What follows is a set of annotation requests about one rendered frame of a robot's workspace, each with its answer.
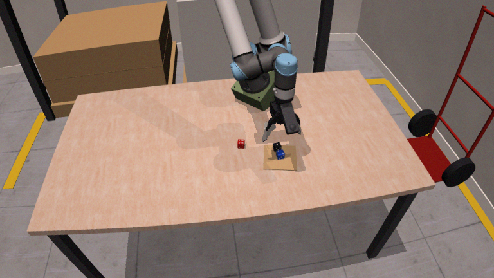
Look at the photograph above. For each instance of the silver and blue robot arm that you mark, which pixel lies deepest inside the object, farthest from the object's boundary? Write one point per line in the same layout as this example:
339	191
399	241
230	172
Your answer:
255	60

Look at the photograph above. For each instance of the black die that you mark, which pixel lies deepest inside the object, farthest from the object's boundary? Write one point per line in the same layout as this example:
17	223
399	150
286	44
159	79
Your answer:
276	146

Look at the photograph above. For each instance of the blue die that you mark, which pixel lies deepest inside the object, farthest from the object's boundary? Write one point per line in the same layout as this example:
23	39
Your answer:
280	154

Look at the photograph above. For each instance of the red die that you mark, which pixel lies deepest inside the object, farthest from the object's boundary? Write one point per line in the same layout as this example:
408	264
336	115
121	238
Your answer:
240	144

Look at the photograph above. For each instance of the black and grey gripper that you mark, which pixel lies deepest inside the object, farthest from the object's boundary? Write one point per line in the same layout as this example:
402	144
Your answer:
276	117

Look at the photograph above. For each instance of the tan flat mat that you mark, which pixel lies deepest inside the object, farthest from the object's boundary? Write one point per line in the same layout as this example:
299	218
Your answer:
289	163

